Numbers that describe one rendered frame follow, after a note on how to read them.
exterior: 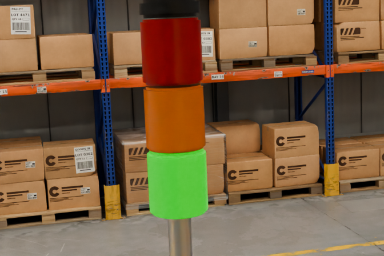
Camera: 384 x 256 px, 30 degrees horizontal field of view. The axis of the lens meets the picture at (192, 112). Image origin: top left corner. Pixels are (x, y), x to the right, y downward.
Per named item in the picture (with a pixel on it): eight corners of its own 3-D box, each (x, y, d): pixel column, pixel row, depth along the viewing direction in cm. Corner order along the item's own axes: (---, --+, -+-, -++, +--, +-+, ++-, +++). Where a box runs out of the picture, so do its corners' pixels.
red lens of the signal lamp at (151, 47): (146, 87, 57) (142, 20, 56) (140, 82, 62) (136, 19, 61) (208, 83, 57) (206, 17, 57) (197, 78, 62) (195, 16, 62)
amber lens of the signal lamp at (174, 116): (150, 155, 57) (146, 90, 57) (143, 144, 62) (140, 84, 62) (211, 151, 58) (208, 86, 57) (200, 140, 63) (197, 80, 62)
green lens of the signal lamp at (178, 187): (153, 222, 58) (150, 158, 57) (146, 206, 63) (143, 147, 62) (213, 216, 59) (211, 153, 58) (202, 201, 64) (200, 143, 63)
